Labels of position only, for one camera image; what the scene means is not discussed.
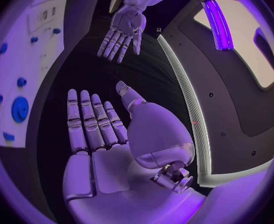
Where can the blue block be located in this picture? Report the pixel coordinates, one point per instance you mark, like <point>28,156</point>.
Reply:
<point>8,136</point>

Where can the blue plug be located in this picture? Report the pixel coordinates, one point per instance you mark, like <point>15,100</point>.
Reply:
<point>3,48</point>

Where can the glowing light bar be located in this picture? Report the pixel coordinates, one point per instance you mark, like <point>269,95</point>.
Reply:
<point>218,28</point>

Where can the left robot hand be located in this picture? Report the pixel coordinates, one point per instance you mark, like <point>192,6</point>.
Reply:
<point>127,24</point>

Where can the blue gear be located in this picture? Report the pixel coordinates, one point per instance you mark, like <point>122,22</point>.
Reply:
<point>20,109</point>

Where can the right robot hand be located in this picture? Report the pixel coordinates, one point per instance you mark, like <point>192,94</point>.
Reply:
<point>118,181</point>

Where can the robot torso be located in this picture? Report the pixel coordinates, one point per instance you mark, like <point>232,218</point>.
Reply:
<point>221,100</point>

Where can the white task board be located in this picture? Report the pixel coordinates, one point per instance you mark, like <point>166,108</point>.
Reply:
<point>34,63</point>

